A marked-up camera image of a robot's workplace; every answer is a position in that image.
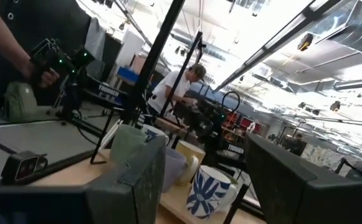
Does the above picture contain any wooden shelf with black frame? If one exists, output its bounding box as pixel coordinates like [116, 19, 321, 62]
[89, 107, 264, 224]

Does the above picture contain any green backpack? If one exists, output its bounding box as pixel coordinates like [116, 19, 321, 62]
[1, 81, 39, 123]

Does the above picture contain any person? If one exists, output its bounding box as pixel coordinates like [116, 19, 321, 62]
[147, 63, 207, 116]
[0, 0, 108, 111]
[282, 133, 308, 156]

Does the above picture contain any white mug blue pattern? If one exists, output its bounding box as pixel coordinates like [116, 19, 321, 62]
[140, 123, 171, 147]

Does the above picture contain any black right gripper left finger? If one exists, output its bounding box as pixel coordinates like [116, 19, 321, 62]
[0, 136, 166, 224]

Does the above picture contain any black aluminium rig frame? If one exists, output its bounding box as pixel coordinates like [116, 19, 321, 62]
[0, 0, 343, 187]

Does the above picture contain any white mug blue flower print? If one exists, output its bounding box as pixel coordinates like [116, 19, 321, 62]
[185, 164, 239, 220]

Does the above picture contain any red shelving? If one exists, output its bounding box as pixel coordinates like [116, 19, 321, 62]
[222, 111, 264, 138]

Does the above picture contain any sage green mug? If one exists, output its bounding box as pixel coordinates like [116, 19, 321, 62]
[110, 124, 147, 166]

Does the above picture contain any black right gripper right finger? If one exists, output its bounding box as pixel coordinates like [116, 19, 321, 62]
[245, 133, 362, 224]

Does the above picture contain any person's forearm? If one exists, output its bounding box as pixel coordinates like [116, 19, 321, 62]
[0, 0, 34, 78]

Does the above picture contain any silver ventilation duct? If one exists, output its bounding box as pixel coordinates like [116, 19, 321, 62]
[311, 0, 362, 60]

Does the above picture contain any purple mug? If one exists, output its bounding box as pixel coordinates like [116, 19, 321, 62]
[161, 147, 188, 193]

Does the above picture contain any person's hand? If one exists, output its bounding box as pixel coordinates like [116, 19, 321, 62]
[27, 62, 60, 89]

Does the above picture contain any black table-level camera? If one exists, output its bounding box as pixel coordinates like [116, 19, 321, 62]
[0, 151, 49, 184]

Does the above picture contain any silver round duct pipe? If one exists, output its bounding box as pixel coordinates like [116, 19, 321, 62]
[333, 76, 362, 91]

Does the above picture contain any cream mug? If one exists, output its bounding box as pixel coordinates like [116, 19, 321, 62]
[176, 139, 206, 187]

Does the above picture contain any white panel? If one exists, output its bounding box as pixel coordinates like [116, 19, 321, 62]
[115, 29, 146, 68]

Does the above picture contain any blue bin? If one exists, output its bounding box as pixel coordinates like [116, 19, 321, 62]
[117, 66, 140, 84]

